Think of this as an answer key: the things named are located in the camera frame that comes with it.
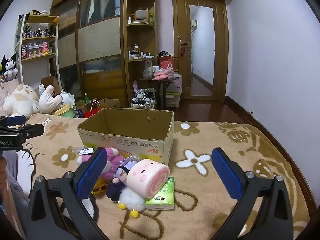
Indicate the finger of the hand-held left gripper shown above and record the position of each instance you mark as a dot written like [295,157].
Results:
[32,130]
[16,120]

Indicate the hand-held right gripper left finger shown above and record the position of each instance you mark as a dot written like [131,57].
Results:
[91,177]

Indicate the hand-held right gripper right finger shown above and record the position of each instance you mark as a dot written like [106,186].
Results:
[227,177]

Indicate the pink plush toy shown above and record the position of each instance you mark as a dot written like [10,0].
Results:
[112,160]

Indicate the white fluffy plush yellow feet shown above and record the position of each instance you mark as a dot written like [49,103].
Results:
[132,200]

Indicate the pink roll cake plush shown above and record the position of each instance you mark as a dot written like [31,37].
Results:
[147,177]

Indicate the cardboard box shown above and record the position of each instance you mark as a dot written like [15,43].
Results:
[140,145]

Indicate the green tissue pack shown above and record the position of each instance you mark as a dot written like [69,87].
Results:
[162,195]

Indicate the person's left forearm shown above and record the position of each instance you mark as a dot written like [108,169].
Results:
[12,170]

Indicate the white cat plush cream spots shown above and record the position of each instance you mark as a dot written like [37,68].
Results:
[20,102]

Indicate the white label card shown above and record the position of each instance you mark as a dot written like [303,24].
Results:
[86,151]

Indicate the lavender-haired doll plush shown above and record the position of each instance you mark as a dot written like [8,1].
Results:
[121,173]

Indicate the green yellow plush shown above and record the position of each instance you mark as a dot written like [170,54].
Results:
[65,112]

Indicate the beige floral blanket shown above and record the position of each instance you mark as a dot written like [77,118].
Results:
[200,205]

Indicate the pale blue small plush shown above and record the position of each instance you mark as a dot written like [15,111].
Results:
[41,90]

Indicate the white plush grey ears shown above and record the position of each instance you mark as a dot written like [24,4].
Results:
[68,98]

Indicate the tall cardboard carton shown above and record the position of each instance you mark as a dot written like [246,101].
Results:
[50,81]

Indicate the black white rabbit plush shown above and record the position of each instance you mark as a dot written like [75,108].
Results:
[10,65]

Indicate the green bottle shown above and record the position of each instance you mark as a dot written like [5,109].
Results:
[87,98]

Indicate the red shopping bag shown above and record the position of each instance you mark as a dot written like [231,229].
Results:
[93,113]

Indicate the wooden figurine shelf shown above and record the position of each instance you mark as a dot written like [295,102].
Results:
[37,56]

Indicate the row of pastel figurines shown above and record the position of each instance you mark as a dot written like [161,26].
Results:
[37,50]

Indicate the cardboard carton open flaps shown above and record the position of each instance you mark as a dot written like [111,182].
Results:
[111,103]

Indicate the basket of striped socks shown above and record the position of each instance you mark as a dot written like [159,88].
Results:
[143,105]

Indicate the row of dark figurines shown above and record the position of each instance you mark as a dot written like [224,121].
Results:
[37,33]

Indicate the translucent storage bin green lid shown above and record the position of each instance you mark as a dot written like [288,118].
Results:
[173,100]

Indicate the pink patterned bag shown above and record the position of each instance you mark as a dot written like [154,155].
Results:
[135,86]

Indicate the small dark table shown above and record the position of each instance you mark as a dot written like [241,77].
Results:
[163,90]

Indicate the black toy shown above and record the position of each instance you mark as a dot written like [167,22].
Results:
[35,12]

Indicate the white toy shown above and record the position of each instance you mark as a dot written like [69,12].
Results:
[44,12]

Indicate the wooden wardrobe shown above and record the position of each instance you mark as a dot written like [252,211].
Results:
[100,40]

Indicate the wooden corner shelf unit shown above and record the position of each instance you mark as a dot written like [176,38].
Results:
[140,70]

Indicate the pink packets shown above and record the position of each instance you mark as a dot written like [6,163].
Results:
[161,74]

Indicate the clear jar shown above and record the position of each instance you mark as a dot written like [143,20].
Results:
[148,68]

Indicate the red paper bag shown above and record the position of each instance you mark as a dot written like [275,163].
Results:
[168,63]

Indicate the dark jar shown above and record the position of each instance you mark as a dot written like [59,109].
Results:
[136,50]

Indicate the row of small bottles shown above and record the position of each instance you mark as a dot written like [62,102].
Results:
[142,55]

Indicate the wooden door glass panel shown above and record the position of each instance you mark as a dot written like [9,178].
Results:
[182,25]

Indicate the green box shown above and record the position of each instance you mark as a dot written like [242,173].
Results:
[150,18]

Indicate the picture frame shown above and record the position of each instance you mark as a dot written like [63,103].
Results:
[140,15]

